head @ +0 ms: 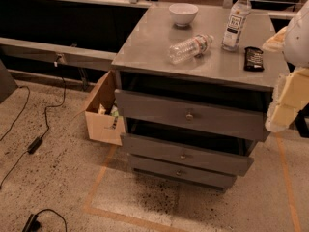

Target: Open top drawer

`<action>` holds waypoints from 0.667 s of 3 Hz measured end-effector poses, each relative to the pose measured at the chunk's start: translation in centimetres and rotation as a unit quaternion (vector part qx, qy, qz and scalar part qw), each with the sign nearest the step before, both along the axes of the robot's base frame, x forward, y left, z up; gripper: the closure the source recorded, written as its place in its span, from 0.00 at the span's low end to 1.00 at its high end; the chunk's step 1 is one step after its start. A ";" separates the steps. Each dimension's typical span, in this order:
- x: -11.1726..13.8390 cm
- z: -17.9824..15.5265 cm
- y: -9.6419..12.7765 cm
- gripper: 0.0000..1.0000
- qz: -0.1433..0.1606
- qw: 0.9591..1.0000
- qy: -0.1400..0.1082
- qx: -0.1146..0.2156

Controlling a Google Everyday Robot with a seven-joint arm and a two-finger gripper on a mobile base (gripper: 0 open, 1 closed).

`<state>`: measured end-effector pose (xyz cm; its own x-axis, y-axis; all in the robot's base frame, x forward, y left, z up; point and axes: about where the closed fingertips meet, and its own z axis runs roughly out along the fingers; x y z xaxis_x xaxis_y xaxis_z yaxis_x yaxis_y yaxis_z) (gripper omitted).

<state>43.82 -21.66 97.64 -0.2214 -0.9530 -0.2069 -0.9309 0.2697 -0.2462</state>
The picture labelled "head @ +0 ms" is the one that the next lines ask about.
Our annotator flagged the grey metal rail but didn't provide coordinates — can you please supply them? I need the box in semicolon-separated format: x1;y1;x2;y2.
0;38;116;71

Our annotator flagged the grey top drawer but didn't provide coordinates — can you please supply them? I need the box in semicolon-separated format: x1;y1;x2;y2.
115;89;268;141

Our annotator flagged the grey drawer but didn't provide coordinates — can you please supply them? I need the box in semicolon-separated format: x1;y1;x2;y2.
128;155;237;189
122;133;254;176
115;89;268;141

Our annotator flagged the black floor plug cable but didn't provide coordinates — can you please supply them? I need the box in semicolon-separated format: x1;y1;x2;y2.
21;208;69;232

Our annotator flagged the lying clear water bottle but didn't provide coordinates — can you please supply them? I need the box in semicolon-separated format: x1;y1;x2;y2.
168;34;214;64

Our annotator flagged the cardboard box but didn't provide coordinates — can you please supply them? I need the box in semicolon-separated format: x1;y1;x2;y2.
77;71;125;146

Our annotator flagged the upright clear drink bottle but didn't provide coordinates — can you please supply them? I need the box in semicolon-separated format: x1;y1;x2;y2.
222;0;252;51

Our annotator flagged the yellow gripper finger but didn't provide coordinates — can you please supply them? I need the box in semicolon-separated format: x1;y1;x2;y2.
262;27;287;52
265;67;309;132

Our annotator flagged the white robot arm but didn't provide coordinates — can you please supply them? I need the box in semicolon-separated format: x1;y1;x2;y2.
263;1;309;132

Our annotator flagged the grey middle drawer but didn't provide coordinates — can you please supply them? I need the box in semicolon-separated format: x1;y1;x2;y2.
122;133;254;176

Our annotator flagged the white ceramic bowl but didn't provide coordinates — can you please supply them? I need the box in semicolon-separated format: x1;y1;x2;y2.
169;3;199;26

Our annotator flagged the black snack packet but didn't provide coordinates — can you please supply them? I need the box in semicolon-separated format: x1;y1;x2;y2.
244;46;264;72

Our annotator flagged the grey drawer cabinet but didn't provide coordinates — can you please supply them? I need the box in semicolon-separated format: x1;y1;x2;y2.
111;2;291;191

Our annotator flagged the grey bottom drawer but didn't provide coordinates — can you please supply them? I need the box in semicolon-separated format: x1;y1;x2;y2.
128;155;237;189

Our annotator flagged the black power adapter cable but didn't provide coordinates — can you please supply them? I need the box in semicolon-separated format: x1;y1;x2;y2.
0;55;68;190

